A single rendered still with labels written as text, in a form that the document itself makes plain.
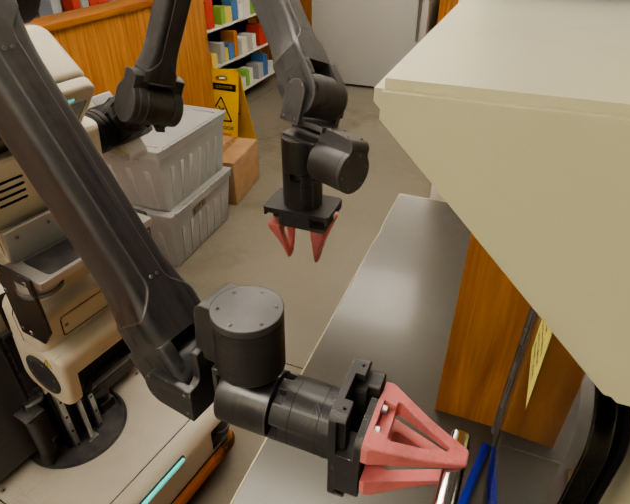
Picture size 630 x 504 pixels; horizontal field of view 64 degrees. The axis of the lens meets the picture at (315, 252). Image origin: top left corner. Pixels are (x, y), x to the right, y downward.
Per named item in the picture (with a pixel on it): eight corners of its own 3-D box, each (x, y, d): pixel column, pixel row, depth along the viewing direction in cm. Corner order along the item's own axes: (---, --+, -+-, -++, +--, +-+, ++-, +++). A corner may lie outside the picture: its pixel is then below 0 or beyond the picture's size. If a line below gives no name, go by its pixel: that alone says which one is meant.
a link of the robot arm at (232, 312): (212, 340, 52) (148, 395, 46) (199, 245, 46) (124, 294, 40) (310, 387, 47) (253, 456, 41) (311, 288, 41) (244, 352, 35)
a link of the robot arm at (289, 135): (303, 116, 71) (271, 127, 68) (338, 129, 67) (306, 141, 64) (303, 162, 75) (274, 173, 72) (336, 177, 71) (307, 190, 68)
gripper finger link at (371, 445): (466, 482, 34) (334, 436, 37) (450, 536, 38) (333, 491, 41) (479, 405, 39) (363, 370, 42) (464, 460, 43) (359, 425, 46)
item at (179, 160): (233, 167, 284) (227, 109, 266) (170, 218, 238) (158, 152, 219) (171, 155, 297) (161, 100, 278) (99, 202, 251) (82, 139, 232)
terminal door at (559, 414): (499, 439, 64) (600, 141, 42) (452, 738, 41) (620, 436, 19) (493, 437, 64) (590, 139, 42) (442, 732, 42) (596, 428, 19)
